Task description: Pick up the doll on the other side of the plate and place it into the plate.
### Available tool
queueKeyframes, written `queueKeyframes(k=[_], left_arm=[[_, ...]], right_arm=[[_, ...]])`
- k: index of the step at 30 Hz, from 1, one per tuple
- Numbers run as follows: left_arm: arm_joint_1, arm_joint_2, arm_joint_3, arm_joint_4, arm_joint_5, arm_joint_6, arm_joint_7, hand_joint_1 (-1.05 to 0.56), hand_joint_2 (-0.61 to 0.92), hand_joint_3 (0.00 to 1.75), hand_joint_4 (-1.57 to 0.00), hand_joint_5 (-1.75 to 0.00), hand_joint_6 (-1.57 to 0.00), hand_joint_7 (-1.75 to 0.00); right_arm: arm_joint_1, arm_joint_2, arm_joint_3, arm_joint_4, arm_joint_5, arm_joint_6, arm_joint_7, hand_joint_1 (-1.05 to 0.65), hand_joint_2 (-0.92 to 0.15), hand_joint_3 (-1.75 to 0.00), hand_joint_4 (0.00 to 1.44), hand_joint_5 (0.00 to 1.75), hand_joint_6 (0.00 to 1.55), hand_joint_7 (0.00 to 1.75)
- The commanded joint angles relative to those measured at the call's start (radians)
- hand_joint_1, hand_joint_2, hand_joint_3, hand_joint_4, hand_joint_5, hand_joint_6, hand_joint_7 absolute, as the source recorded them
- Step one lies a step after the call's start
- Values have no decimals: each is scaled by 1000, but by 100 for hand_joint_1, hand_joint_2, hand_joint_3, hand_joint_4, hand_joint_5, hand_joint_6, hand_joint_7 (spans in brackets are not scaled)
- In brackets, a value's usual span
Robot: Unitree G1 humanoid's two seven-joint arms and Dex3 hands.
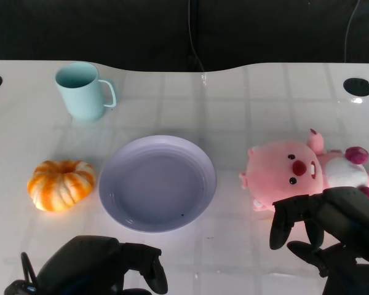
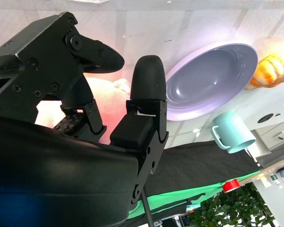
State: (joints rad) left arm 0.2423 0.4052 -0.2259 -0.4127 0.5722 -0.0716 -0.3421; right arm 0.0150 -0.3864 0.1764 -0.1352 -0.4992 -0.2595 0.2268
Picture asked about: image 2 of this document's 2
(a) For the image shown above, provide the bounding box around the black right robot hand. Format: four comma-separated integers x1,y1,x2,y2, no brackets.
0,11,169,227

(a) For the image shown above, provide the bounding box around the pink plush doll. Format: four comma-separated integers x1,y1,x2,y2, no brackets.
35,76,133,145

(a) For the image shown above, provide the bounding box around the lavender round plate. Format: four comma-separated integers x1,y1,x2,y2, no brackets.
165,42,259,122

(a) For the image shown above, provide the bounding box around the green cloth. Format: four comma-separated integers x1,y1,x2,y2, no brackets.
127,170,263,216

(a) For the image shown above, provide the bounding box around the black backdrop cloth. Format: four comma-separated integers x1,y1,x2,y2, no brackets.
142,139,262,197

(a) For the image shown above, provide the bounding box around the red tape roll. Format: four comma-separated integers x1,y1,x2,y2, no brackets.
222,179,240,193

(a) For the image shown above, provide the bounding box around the light blue mug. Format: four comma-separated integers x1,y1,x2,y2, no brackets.
211,111,257,154

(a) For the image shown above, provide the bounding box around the green leafy plant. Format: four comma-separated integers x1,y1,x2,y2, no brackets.
189,183,275,227

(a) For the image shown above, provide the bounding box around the black table grommet hole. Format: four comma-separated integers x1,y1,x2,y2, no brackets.
257,113,274,124

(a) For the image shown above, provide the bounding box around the grey drawer cabinet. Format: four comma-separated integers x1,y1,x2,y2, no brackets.
249,119,284,152

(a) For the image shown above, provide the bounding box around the orange white striped pumpkin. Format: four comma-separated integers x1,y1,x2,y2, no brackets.
243,48,284,91

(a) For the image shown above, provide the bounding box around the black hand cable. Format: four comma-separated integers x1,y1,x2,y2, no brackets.
141,186,156,227

